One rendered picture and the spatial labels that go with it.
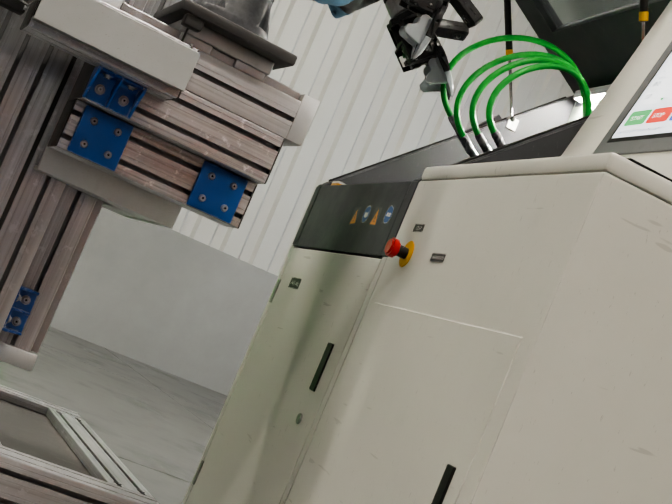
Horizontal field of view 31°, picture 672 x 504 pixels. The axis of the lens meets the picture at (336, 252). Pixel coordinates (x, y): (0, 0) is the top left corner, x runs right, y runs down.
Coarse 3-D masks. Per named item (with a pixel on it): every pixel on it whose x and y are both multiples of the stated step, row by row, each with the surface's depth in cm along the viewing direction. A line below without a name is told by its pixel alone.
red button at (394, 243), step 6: (390, 240) 219; (396, 240) 218; (390, 246) 217; (396, 246) 217; (402, 246) 219; (408, 246) 220; (390, 252) 217; (396, 252) 217; (402, 252) 218; (408, 252) 219; (402, 258) 219; (408, 258) 217; (402, 264) 219
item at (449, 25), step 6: (444, 24) 270; (450, 24) 270; (456, 24) 271; (462, 24) 271; (438, 30) 271; (444, 30) 271; (450, 30) 270; (456, 30) 270; (462, 30) 271; (468, 30) 271; (438, 36) 274; (444, 36) 273; (450, 36) 273; (456, 36) 272; (462, 36) 272
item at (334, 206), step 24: (336, 192) 279; (360, 192) 262; (384, 192) 246; (312, 216) 289; (336, 216) 271; (360, 216) 255; (312, 240) 281; (336, 240) 263; (360, 240) 248; (384, 240) 234
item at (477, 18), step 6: (450, 0) 257; (456, 0) 254; (462, 0) 254; (468, 0) 254; (456, 6) 256; (462, 6) 254; (468, 6) 255; (474, 6) 255; (462, 12) 256; (468, 12) 255; (474, 12) 255; (462, 18) 257; (468, 18) 256; (474, 18) 255; (480, 18) 255; (468, 24) 257; (474, 24) 255
